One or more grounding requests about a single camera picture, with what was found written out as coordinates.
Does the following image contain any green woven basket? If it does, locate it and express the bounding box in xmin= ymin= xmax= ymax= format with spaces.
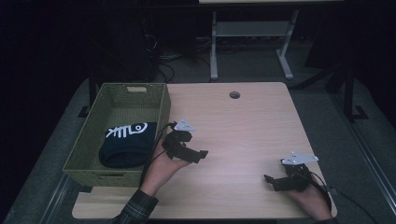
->
xmin=62 ymin=82 xmax=172 ymax=189

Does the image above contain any right hand-held gripper black cable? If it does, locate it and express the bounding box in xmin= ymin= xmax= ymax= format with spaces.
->
xmin=306 ymin=171 xmax=379 ymax=224

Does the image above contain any hand-held gripper black cable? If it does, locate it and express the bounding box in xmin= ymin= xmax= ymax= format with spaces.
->
xmin=138 ymin=121 xmax=177 ymax=187
xmin=306 ymin=171 xmax=379 ymax=224

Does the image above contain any white metal stand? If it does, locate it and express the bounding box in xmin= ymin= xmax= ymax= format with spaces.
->
xmin=209 ymin=8 xmax=301 ymax=81

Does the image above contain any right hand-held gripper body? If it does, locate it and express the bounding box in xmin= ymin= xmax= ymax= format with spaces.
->
xmin=275 ymin=151 xmax=319 ymax=192

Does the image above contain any black metal stand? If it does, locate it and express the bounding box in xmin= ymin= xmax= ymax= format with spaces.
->
xmin=341 ymin=60 xmax=370 ymax=123

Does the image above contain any person's right hand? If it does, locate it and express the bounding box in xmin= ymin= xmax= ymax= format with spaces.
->
xmin=284 ymin=182 xmax=334 ymax=221

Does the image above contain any person's left hand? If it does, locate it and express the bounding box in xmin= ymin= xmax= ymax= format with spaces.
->
xmin=139 ymin=138 xmax=191 ymax=198

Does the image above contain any tangle of floor cables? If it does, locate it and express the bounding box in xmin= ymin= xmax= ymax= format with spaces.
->
xmin=141 ymin=32 xmax=213 ymax=84

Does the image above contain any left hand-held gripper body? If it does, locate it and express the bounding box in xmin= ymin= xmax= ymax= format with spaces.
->
xmin=161 ymin=119 xmax=196 ymax=161

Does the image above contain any dark blue knit sweater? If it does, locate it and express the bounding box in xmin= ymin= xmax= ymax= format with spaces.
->
xmin=98 ymin=121 xmax=159 ymax=169

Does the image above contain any left hand-held gripper black cable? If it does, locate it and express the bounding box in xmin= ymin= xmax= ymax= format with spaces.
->
xmin=138 ymin=121 xmax=177 ymax=187

